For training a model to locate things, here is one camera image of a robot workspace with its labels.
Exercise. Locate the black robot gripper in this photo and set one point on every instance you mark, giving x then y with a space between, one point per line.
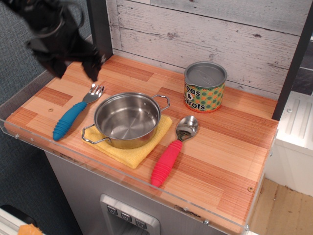
54 49

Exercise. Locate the blue handled metal fork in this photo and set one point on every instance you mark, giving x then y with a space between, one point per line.
66 121

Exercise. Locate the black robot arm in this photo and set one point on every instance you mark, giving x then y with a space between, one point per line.
45 16

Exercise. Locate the silver steel pan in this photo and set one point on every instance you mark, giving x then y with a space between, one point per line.
126 120

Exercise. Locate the yellow folded cloth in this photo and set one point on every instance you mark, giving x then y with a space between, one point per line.
133 157

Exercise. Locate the peas and carrots can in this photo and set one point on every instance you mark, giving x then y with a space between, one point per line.
204 84

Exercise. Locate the silver dispenser button panel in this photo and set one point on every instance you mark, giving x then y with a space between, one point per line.
122 219

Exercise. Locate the orange object at corner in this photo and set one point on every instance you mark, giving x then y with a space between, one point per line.
29 229

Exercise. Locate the dark grey left post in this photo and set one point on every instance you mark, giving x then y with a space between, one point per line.
100 27

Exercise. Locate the dark grey post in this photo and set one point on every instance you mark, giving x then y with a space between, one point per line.
295 65
100 27

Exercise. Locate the clear acrylic guard rail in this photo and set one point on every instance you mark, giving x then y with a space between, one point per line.
208 191

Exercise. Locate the red handled metal spoon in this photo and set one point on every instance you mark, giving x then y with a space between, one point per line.
185 130

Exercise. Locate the dark grey right post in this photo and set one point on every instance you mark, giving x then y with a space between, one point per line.
295 65

